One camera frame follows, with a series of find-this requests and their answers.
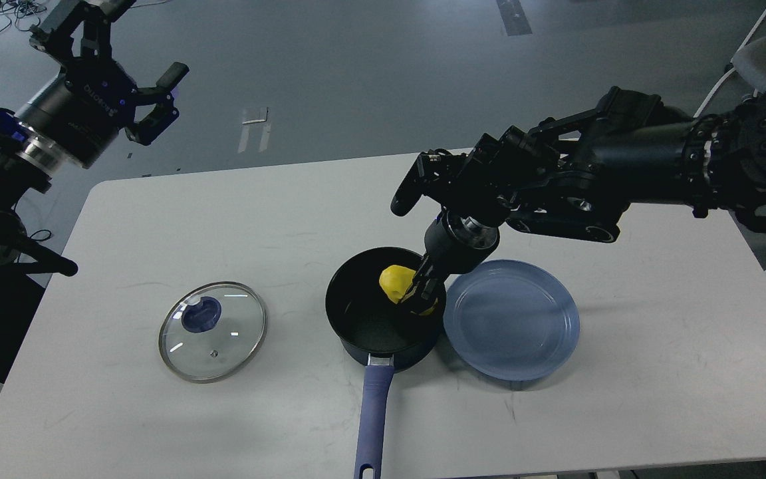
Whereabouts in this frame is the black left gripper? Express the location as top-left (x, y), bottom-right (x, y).
top-left (16, 1), bottom-right (190, 169)

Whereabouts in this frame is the black floor cable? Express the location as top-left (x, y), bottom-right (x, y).
top-left (14, 193), bottom-right (55, 243)

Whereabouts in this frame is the dark blue saucepan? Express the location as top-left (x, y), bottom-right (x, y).
top-left (325, 247), bottom-right (445, 478)

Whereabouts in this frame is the glass pot lid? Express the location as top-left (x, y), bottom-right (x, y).
top-left (158, 281), bottom-right (269, 384)

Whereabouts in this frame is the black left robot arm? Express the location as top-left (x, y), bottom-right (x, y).
top-left (0, 1), bottom-right (189, 313)

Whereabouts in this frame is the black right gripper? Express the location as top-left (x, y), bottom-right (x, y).
top-left (399, 212), bottom-right (501, 313)

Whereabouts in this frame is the blue plate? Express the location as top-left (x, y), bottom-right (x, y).
top-left (444, 259), bottom-right (580, 382)

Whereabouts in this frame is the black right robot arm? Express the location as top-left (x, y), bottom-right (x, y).
top-left (380, 37), bottom-right (766, 313)

